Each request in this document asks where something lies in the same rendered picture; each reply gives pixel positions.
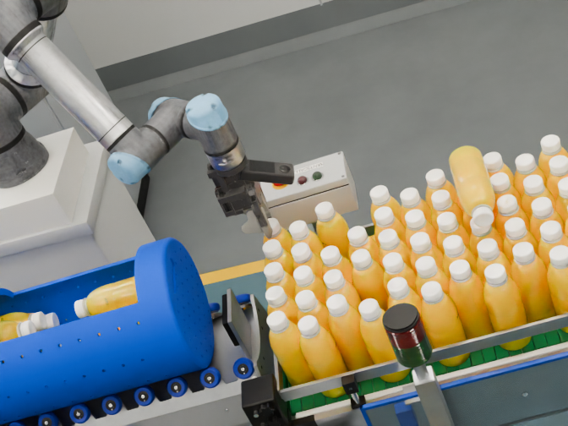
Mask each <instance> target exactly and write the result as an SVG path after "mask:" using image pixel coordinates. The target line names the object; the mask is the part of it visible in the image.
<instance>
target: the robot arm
mask: <svg viewBox="0 0 568 426"><path fill-rule="evenodd" d="M67 5H68V0H0V52H1V53H2V54H3V55H4V56H5V58H4V65H3V67H2V68H1V69H0V188H12V187H15V186H18V185H20V184H22V183H25V182H27V181H28V180H30V179H32V178H33V177H34V176H35V175H36V174H37V173H39V172H40V171H41V170H42V168H43V167H44V166H45V165H46V163H47V161H48V159H49V153H48V151H47V149H46V147H45V146H44V145H43V144H42V142H40V141H38V140H36V139H35V138H34V137H33V136H32V135H31V134H30V133H28V132H27V131H26V130H25V128H24V126H23V125H22V123H21V122H20V119H21V118H22V117H23V116H24V115H25V114H26V113H27V112H29V111H30V110H31V109H32V108H33V107H34V106H36V105H37V104H38V103H39V102H40V101H41V100H43V99H44V98H45V97H46V96H47V95H48V94H51V95H52V96H53V97H54V98H55V99H56V100H57V101H58V102H59V103H60V104H61V105H62V106H63V107H64V108H65V109H66V110H67V111H68V112H69V113H70V114H71V115H72V116H73V117H74V118H75V119H76V120H77V121H78V122H79V123H80V124H81V125H82V126H83V127H84V128H85V129H86V130H87V131H88V132H89V133H90V134H91V135H92V136H93V137H94V138H95V139H96V140H97V141H98V142H99V143H100V144H101V145H102V146H103V147H104V148H105V149H106V150H107V151H108V152H109V153H110V154H111V155H110V157H109V159H108V161H107V165H108V167H109V169H110V170H111V171H112V174H113V175H114V176H115V177H116V178H117V179H118V180H120V181H121V182H123V183H126V184H135V183H137V182H138V181H139V180H140V179H141V178H143V177H144V176H145V175H146V174H148V173H149V172H150V170H151V169H152V168H153V167H154V166H155V165H156V164H157V163H158V162H159V161H160V160H161V159H162V158H163V157H164V156H165V155H166V154H167V153H168V152H169V151H170V150H171V149H172V148H173V147H174V146H175V145H176V144H177V143H178V142H179V141H180V140H181V139H182V138H187V139H196V140H198V141H199V142H200V143H201V145H202V147H203V149H204V151H205V154H206V155H207V157H208V159H209V161H210V163H207V169H208V171H207V175H208V177H209V178H212V180H213V182H214V184H215V186H216V188H215V189H216V191H215V194H217V195H216V197H217V200H218V202H219V204H220V206H221V208H222V210H223V212H224V214H225V216H226V217H229V216H234V215H235V216H236V215H240V214H244V215H247V217H248V221H247V222H245V223H244V224H243V225H242V231H243V232H244V233H257V232H262V233H264V234H265V235H266V237H267V238H268V239H271V237H272V233H273V230H272V228H271V226H270V223H269V221H268V219H269V218H272V217H271V213H270V209H269V206H268V205H267V202H266V200H265V196H264V193H263V191H262V188H261V187H260V185H259V182H262V183H279V184H289V185H292V184H293V182H294V178H295V176H294V165H293V164H292V163H282V162H273V161H257V160H249V159H247V157H246V155H245V150H244V148H243V146H242V144H241V142H240V140H239V137H238V135H237V133H236V131H235V129H234V127H233V126H232V122H231V120H230V118H229V117H228V112H227V109H226V108H225V107H224V106H223V104H222V103H221V100H220V98H219V97H218V96H216V95H214V94H210V93H208V94H206V95H203V94H202V95H199V96H196V97H195V98H194V99H192V100H191V101H185V100H182V99H179V98H177V97H161V98H158V99H156V100H155V101H154V102H153V103H152V104H151V108H150V110H149V113H148V119H149V120H148V121H147V122H146V123H145V124H144V125H143V126H142V127H141V128H140V129H137V128H136V127H135V126H134V125H133V124H132V123H131V122H130V121H129V120H128V119H127V118H126V117H125V116H124V115H123V114H122V113H121V112H120V111H119V110H118V109H117V108H116V107H115V106H114V105H113V104H112V103H111V102H110V101H109V100H108V99H107V98H106V97H105V96H104V95H103V94H102V93H101V91H100V90H99V89H98V88H97V87H96V86H95V85H94V84H93V83H92V82H91V81H90V80H89V79H88V78H87V77H86V76H85V75H84V74H83V73H82V72H81V71H80V70H79V69H78V68H77V67H76V66H75V65H74V64H73V63H72V62H71V61H70V60H69V59H68V58H67V57H66V56H65V55H64V54H63V53H62V52H61V51H60V50H59V49H58V48H57V47H56V46H55V45H54V44H53V39H54V35H55V29H56V25H57V18H58V17H59V16H61V15H62V14H63V13H64V11H65V9H66V7H67ZM219 193H220V194H219Z"/></svg>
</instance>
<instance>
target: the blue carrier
mask: <svg viewBox="0 0 568 426"><path fill-rule="evenodd" d="M133 276H134V280H135V288H136V294H137V299H138V302H137V303H134V304H131V305H129V306H125V307H122V308H119V309H114V310H111V311H107V312H105V313H101V314H97V315H93V316H86V317H84V318H82V319H81V318H79V317H78V316H77V314H76V313H75V310H74V303H75V302H76V301H78V300H82V299H84V298H87V297H88V295H89V294H90V293H91V292H92V291H94V290H95V289H97V288H98V287H101V286H104V285H106V284H110V283H114V282H116V281H121V280H124V279H127V278H129V277H133ZM13 312H23V313H37V312H42V313H43V314H50V313H55V314H56V315H57V317H58V319H59V326H55V327H52V328H49V329H46V330H41V331H37V332H35V333H32V334H29V335H26V336H21V337H17V338H14V339H11V340H8V341H3V342H0V425H1V424H5V423H10V422H13V421H17V420H20V419H23V418H28V417H32V416H35V415H38V414H42V413H44V412H50V411H53V410H57V409H59V408H63V407H68V406H72V405H75V404H78V403H81V402H85V401H90V400H93V399H96V398H100V397H103V396H109V395H111V394H115V393H118V392H121V391H127V390H130V389H133V388H136V387H140V386H143V385H148V384H152V383H155V382H158V381H162V380H167V379H170V378H173V377H177V376H179V375H183V374H188V373H192V372H195V371H198V370H201V369H206V368H207V367H208V366H209V365H210V363H211V361H212V358H213V355H214V346H215V341H214V330H213V323H212V318H211V313H210V306H209V303H208V299H207V296H206V293H205V289H204V286H203V283H202V281H201V278H200V276H199V272H198V270H197V268H196V266H195V264H194V262H193V260H192V258H191V256H190V254H189V253H188V251H187V249H186V248H185V247H184V246H183V245H182V244H181V243H180V242H179V241H178V240H177V239H175V238H164V239H161V240H158V241H155V242H152V243H147V244H144V245H142V246H140V247H139V249H138V251H137V253H136V256H134V257H132V258H129V259H124V260H121V261H118V262H115V263H111V264H109V265H103V266H101V267H98V268H95V269H92V270H87V271H84V272H81V273H78V274H75V275H71V276H67V277H64V278H61V279H58V280H55V281H50V282H47V283H44V284H40V285H38V286H35V287H30V288H27V289H24V290H21V291H18V292H11V291H10V290H8V289H6V288H0V316H1V315H4V314H9V313H13ZM66 319H67V320H66ZM138 321H139V322H140V324H138ZM118 327H119V328H120V330H119V329H118ZM98 333H100V334H101V335H100V336H99V335H98ZM80 340H81V341H80ZM60 344H61V345H62V346H61V347H60ZM41 350H42V352H41ZM22 355H23V356H24V357H23V358H22ZM3 361H4V363H3Z"/></svg>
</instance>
